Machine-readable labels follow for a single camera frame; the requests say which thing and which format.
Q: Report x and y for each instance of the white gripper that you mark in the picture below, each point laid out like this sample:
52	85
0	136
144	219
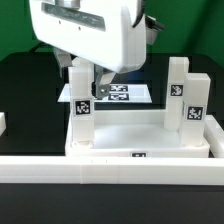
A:
109	33

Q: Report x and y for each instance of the white desk tabletop tray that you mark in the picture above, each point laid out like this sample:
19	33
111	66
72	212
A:
134	133

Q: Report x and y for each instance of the white fiducial marker sheet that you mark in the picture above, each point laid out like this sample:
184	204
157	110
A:
118	93

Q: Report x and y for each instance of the white fence left bar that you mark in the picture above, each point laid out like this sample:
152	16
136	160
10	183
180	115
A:
2	123

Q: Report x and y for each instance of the white fence bar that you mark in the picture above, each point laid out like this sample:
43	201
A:
111	170
2	123
214	134

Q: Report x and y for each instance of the white fence front bar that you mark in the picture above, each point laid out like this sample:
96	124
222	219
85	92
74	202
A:
111	170

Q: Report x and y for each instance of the white fence right bar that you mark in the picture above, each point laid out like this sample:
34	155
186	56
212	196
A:
214	134

